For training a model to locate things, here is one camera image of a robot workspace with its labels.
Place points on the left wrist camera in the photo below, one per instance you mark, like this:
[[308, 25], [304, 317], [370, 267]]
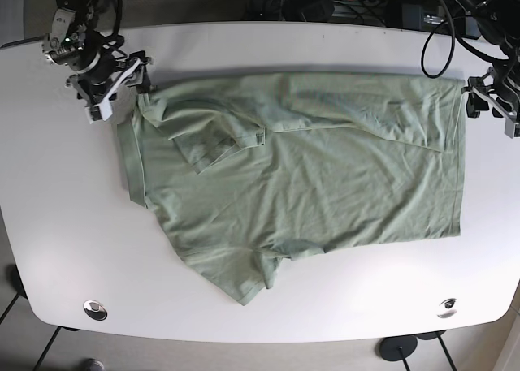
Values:
[[512, 128]]

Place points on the black round stand base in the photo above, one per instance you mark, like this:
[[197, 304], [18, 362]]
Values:
[[397, 348]]

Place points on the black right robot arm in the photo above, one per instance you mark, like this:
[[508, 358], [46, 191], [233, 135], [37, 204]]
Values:
[[108, 14]]

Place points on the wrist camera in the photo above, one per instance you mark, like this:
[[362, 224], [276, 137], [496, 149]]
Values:
[[512, 128], [101, 112]]

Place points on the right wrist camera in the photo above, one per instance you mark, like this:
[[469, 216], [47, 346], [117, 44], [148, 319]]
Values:
[[101, 112]]

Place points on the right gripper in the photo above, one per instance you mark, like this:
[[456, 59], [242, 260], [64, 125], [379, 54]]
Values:
[[99, 67]]

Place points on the silver table grommet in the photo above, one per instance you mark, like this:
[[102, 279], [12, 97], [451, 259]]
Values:
[[95, 310], [447, 308]]

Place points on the left silver table grommet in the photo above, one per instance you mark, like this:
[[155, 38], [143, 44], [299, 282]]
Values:
[[95, 310]]

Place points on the left grey shoe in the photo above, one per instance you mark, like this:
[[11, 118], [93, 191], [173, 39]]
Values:
[[93, 365]]

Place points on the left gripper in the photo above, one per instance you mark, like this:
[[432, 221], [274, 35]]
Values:
[[497, 89]]

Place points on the black power adapter box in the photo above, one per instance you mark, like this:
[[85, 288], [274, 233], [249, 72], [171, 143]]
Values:
[[413, 17]]

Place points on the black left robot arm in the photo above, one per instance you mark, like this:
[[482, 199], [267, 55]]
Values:
[[497, 20]]

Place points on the right silver table grommet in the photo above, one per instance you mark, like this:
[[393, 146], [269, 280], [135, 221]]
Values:
[[447, 308]]

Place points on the light green polo shirt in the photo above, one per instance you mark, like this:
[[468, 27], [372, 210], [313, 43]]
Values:
[[245, 171]]

